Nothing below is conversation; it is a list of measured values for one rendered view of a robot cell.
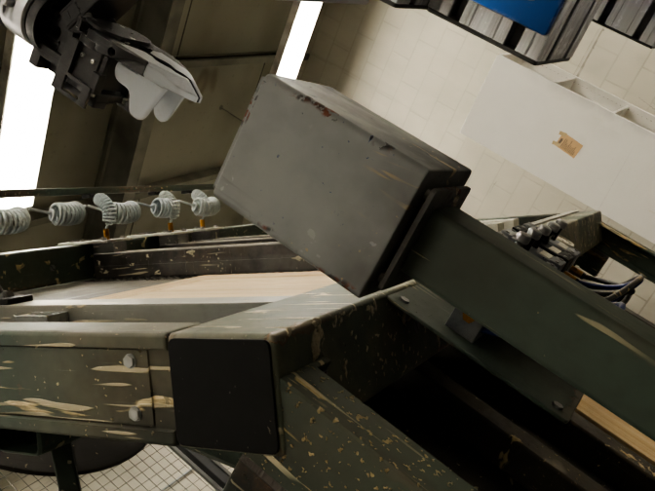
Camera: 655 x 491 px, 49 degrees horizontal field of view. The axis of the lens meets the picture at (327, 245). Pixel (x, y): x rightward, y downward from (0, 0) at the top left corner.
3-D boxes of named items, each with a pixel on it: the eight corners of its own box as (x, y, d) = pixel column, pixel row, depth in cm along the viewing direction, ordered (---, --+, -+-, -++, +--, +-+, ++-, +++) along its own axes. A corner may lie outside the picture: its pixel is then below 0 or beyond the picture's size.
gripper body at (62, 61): (137, 116, 80) (66, 67, 84) (167, 44, 77) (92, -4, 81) (85, 111, 73) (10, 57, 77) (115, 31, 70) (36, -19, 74)
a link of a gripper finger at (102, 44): (163, 82, 73) (105, 44, 76) (170, 66, 72) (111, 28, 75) (131, 77, 69) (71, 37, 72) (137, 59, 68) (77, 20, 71)
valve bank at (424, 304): (643, 315, 72) (443, 193, 80) (565, 426, 76) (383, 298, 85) (668, 260, 116) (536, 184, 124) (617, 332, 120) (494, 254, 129)
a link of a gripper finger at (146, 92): (180, 142, 72) (118, 98, 76) (203, 88, 71) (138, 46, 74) (159, 140, 70) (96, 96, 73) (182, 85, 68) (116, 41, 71)
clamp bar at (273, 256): (464, 266, 152) (455, 151, 151) (61, 280, 207) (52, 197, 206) (477, 260, 161) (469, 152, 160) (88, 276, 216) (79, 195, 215)
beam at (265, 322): (284, 461, 63) (272, 335, 62) (173, 449, 68) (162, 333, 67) (603, 241, 257) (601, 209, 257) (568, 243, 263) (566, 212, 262)
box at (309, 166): (440, 176, 54) (260, 68, 60) (366, 307, 58) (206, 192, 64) (482, 175, 65) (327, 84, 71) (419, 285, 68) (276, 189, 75)
